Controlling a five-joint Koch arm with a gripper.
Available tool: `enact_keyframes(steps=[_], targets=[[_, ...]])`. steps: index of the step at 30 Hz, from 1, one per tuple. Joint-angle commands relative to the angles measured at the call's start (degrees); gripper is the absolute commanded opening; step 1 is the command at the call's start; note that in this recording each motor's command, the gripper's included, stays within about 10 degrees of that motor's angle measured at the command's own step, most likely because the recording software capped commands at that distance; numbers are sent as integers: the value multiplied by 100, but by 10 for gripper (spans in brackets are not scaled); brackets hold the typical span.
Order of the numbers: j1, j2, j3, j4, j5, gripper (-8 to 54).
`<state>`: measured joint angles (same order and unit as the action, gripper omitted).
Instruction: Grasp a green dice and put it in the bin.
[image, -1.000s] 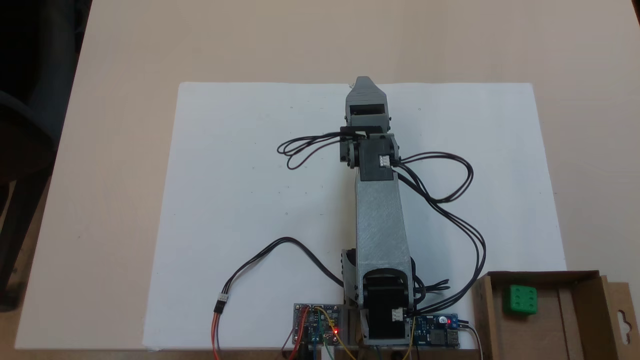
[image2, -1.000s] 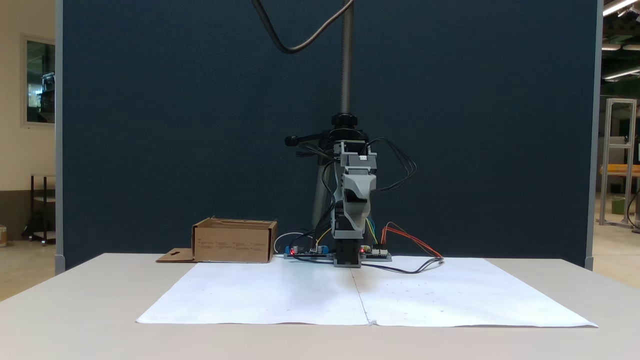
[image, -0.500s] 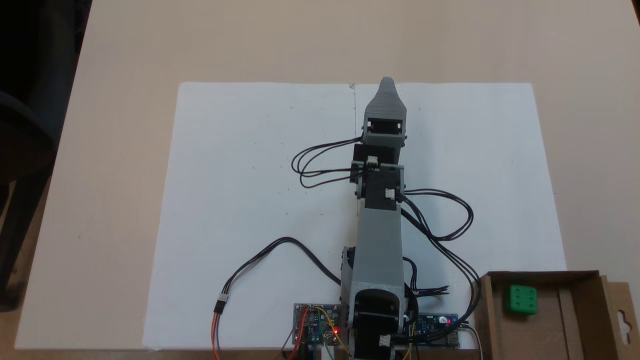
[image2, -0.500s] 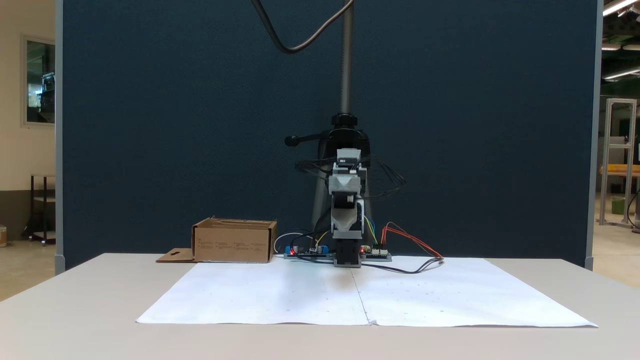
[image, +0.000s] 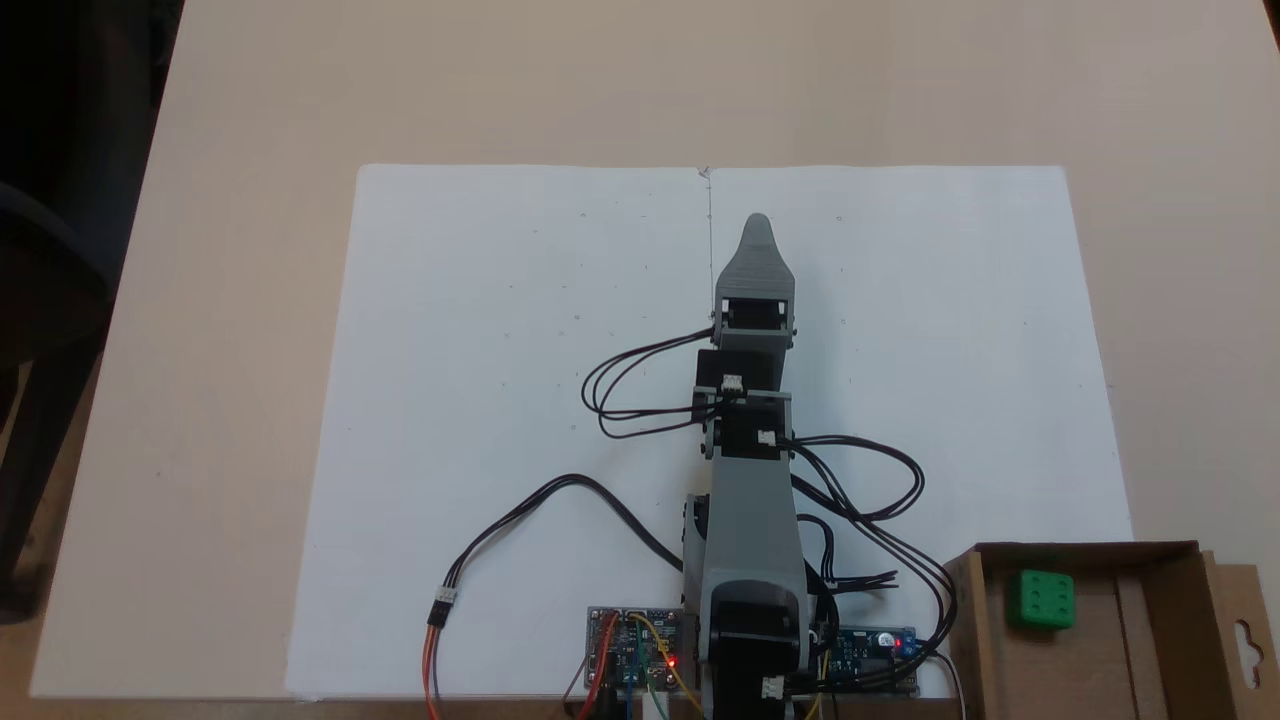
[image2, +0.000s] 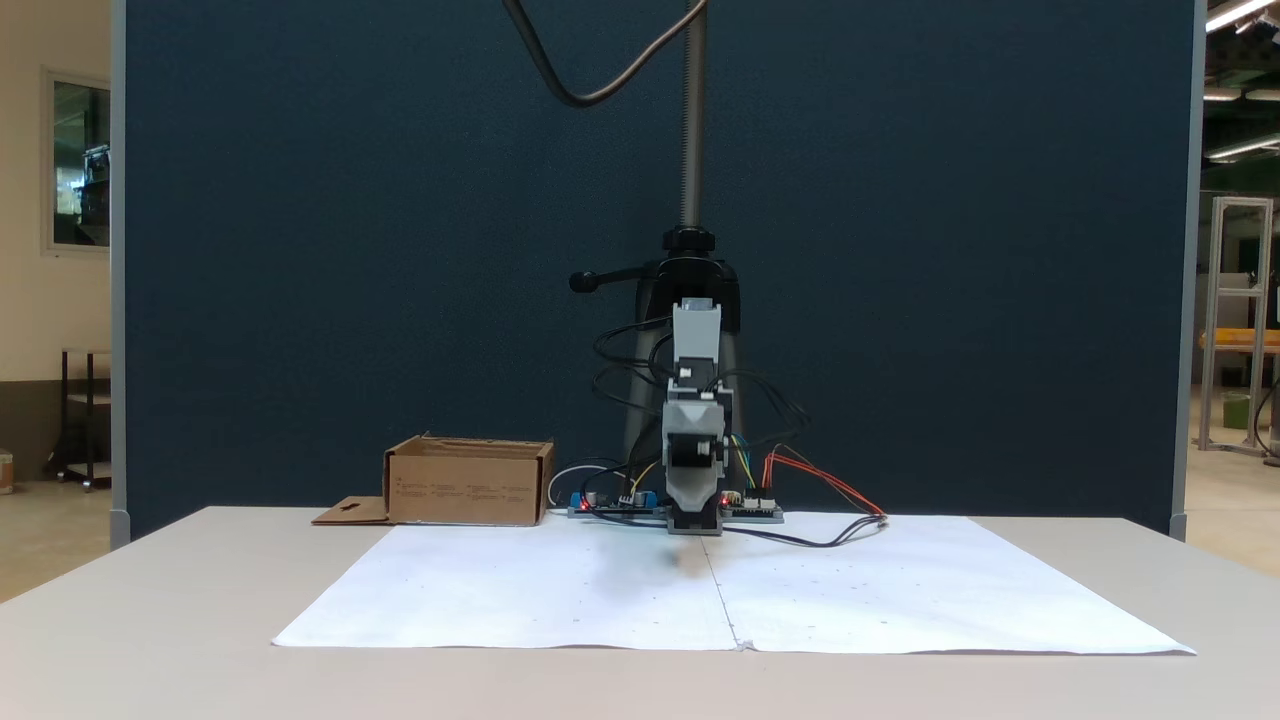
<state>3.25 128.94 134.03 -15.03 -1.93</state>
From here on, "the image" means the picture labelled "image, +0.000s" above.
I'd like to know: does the orange red wire bundle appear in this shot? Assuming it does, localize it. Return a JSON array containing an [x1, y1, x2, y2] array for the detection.
[[421, 618, 449, 720]]

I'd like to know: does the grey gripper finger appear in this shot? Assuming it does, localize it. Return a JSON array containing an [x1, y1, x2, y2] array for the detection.
[[721, 213, 792, 274]]

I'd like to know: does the black servo cable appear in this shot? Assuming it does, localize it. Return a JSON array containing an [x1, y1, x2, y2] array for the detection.
[[581, 329, 723, 442], [792, 475, 962, 694], [788, 434, 927, 524]]

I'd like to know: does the black chair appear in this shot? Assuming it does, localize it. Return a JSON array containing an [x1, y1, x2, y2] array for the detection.
[[0, 0, 187, 627]]

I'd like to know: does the black cable white connector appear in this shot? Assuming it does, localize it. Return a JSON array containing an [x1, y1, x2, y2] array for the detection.
[[435, 473, 689, 629]]

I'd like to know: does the green die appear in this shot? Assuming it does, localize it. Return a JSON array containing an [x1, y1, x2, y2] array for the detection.
[[1005, 570, 1078, 632]]

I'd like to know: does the brown cardboard box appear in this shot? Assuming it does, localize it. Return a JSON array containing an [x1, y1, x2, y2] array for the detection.
[[940, 541, 1280, 720]]

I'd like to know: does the dark driver circuit board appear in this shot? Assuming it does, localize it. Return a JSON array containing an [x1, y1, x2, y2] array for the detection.
[[587, 607, 691, 693]]

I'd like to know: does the blue circuit board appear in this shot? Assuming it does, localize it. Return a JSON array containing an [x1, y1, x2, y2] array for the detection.
[[815, 627, 922, 697]]

